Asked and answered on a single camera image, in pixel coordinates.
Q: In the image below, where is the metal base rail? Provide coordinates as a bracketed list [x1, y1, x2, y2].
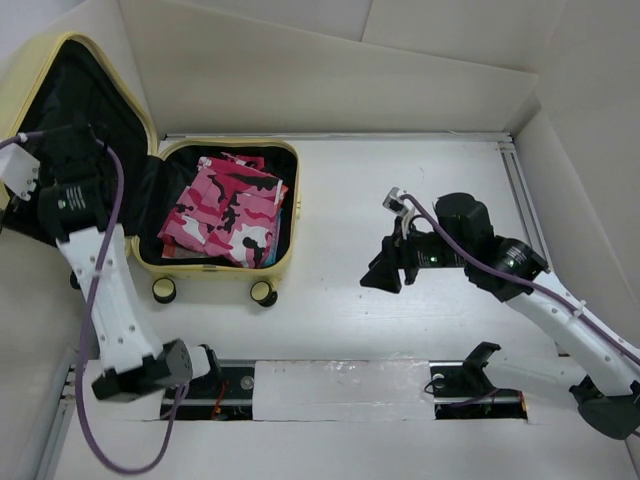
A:
[178, 359, 528, 422]

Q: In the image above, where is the pink camouflage cloth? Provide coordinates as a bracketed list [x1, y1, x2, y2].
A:
[158, 152, 288, 269]

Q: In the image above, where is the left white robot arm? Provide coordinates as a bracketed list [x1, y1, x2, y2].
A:
[38, 125, 223, 403]

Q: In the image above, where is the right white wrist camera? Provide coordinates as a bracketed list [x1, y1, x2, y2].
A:
[382, 187, 415, 240]

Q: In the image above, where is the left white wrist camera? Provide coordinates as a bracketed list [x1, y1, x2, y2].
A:
[1, 144, 40, 202]

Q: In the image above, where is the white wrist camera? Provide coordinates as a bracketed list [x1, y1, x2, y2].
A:
[382, 187, 415, 240]
[1, 144, 40, 202]

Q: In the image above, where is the red white patterned cloth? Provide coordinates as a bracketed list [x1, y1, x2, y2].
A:
[161, 244, 209, 261]

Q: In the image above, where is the yellow hard-shell suitcase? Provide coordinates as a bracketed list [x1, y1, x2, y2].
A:
[1, 33, 299, 308]

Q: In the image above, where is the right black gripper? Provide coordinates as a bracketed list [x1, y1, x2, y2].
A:
[359, 215, 471, 293]

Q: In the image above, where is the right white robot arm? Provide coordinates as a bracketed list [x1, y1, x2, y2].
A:
[360, 188, 639, 440]

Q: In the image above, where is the pink blue tube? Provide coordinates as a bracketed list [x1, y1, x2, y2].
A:
[264, 209, 283, 267]

